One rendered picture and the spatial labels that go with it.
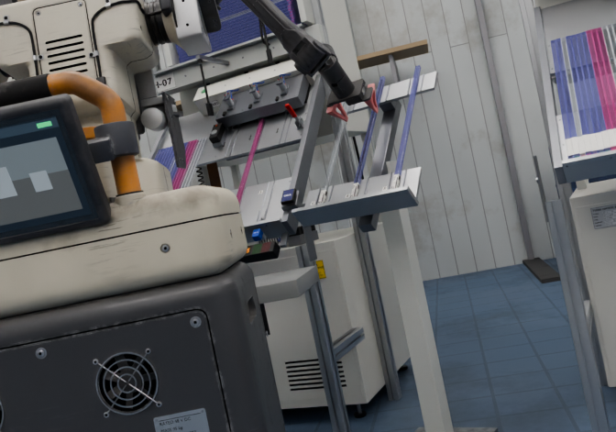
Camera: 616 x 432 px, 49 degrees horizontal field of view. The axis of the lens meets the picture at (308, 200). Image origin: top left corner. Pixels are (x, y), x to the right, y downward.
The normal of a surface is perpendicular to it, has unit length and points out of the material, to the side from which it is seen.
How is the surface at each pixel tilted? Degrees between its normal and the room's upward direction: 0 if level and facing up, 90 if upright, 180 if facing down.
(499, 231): 90
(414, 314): 90
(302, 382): 90
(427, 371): 90
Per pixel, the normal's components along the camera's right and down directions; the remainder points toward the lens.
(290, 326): -0.40, 0.08
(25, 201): 0.07, 0.41
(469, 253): -0.19, 0.04
